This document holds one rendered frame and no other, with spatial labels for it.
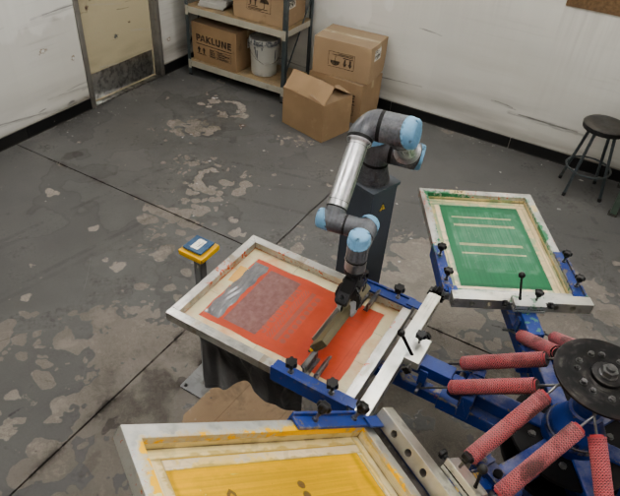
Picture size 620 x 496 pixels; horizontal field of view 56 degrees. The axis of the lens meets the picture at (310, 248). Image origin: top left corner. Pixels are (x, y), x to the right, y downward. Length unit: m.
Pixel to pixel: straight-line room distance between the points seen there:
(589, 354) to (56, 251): 3.37
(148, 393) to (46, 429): 0.51
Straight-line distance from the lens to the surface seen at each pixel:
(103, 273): 4.04
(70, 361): 3.55
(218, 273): 2.44
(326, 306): 2.36
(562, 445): 1.84
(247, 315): 2.31
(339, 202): 2.05
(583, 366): 1.94
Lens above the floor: 2.61
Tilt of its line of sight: 39 degrees down
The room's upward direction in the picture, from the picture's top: 5 degrees clockwise
